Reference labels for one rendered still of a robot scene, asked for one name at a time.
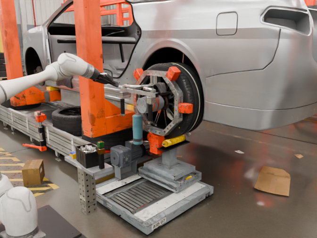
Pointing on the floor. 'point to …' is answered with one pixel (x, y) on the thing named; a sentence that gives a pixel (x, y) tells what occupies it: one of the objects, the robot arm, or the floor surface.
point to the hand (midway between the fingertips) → (114, 83)
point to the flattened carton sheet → (273, 181)
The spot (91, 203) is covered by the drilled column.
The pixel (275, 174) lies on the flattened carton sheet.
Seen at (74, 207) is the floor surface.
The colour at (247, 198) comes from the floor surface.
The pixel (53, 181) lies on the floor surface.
